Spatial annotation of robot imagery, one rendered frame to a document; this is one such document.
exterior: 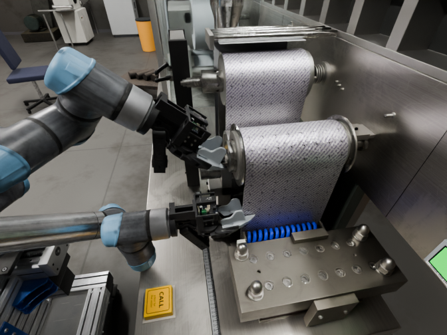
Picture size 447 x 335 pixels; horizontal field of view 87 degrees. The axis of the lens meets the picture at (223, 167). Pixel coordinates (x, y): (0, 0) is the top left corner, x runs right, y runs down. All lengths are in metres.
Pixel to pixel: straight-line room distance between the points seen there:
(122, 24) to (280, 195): 7.93
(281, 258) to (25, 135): 0.58
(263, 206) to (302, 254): 0.16
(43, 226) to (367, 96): 0.80
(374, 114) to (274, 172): 0.28
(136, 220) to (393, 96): 0.62
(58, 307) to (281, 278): 1.32
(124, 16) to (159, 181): 7.43
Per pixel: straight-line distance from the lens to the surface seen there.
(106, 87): 0.44
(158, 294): 0.74
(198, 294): 0.74
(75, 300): 1.68
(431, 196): 0.59
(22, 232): 0.65
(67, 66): 0.44
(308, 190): 0.63
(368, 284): 0.70
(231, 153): 0.52
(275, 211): 0.65
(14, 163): 0.45
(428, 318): 2.06
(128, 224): 0.59
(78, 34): 7.78
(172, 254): 0.81
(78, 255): 2.10
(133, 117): 0.44
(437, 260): 0.61
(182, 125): 0.47
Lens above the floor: 1.59
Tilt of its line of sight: 40 degrees down
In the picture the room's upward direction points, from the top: straight up
